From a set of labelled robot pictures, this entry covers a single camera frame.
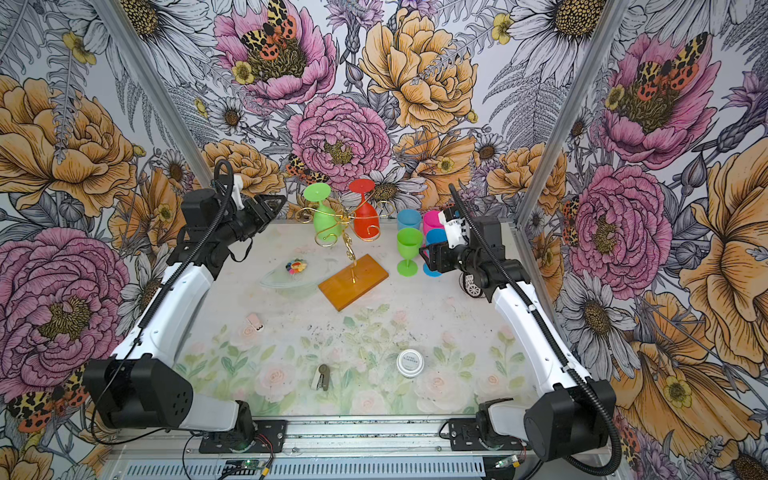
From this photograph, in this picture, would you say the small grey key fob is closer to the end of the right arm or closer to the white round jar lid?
the white round jar lid

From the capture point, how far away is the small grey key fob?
0.83m

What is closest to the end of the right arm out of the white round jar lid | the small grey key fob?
the white round jar lid

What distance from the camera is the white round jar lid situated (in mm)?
793

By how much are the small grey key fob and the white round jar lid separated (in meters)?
0.20
